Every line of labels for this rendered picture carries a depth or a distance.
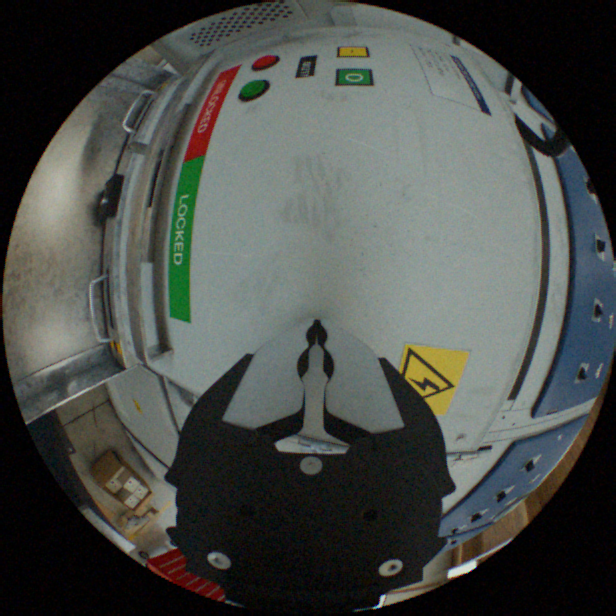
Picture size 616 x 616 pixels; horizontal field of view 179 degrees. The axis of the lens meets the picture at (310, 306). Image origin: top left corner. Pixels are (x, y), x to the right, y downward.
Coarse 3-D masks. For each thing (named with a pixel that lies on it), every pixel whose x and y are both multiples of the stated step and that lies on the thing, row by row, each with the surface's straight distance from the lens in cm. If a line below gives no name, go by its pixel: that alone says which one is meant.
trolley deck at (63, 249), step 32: (96, 96) 51; (128, 96) 53; (64, 128) 47; (96, 128) 47; (64, 160) 44; (96, 160) 45; (32, 192) 43; (64, 192) 42; (96, 192) 43; (32, 224) 41; (64, 224) 41; (96, 224) 42; (32, 256) 41; (64, 256) 41; (96, 256) 42; (32, 288) 41; (64, 288) 41; (96, 288) 43; (32, 320) 42; (64, 320) 42; (96, 320) 43; (32, 352) 43; (64, 352) 43
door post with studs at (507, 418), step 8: (512, 400) 46; (592, 400) 101; (504, 408) 46; (528, 408) 52; (576, 408) 83; (504, 416) 47; (512, 416) 49; (520, 416) 51; (528, 416) 54; (544, 416) 61; (552, 416) 66; (496, 424) 47; (504, 424) 49; (512, 424) 51; (520, 424) 54; (528, 424) 57
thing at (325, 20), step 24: (288, 24) 54; (312, 24) 53; (336, 24) 51; (360, 24) 52; (384, 24) 52; (408, 24) 53; (432, 24) 54; (168, 48) 67; (504, 72) 60; (504, 96) 59
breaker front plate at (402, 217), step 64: (320, 64) 25; (384, 64) 24; (192, 128) 27; (256, 128) 20; (320, 128) 17; (384, 128) 17; (448, 128) 19; (512, 128) 25; (128, 192) 36; (256, 192) 17; (320, 192) 15; (384, 192) 15; (448, 192) 16; (512, 192) 19; (192, 256) 20; (256, 256) 16; (320, 256) 14; (384, 256) 14; (448, 256) 15; (512, 256) 17; (128, 320) 34; (192, 320) 21; (256, 320) 17; (384, 320) 14; (448, 320) 15; (512, 320) 18; (192, 384) 25; (320, 384) 17; (448, 448) 22
